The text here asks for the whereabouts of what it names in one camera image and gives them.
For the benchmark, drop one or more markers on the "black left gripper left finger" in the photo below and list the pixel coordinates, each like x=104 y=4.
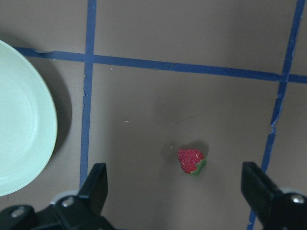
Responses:
x=83 y=210

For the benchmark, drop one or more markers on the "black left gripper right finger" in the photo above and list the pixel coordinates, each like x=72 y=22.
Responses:
x=275 y=208

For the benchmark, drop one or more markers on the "light green plate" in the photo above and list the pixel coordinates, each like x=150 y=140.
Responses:
x=28 y=121

